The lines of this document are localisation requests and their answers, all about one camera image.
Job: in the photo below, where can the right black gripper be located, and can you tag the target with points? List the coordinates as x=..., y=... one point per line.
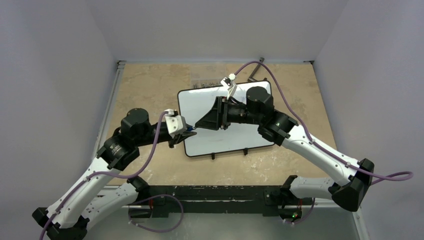
x=224, y=113

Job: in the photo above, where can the white whiteboard black frame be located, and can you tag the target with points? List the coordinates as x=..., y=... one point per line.
x=194, y=104

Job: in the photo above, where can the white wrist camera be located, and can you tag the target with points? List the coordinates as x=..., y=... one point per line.
x=176, y=124
x=229, y=83

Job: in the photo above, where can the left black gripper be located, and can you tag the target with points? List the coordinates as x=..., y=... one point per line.
x=178, y=138

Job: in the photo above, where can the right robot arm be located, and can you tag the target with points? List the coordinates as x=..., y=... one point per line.
x=347, y=182

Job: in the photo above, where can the black metal allen key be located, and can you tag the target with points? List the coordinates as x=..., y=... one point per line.
x=251, y=77

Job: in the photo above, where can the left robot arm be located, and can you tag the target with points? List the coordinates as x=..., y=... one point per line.
x=103, y=188

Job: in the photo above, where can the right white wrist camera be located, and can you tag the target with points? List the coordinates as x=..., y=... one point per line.
x=229, y=83

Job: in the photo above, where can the clear plastic screw box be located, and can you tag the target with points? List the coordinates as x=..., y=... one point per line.
x=204, y=75

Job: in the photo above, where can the aluminium rail frame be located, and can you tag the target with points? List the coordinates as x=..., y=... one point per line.
x=105, y=123

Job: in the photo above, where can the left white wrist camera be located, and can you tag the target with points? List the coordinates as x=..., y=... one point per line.
x=176, y=124

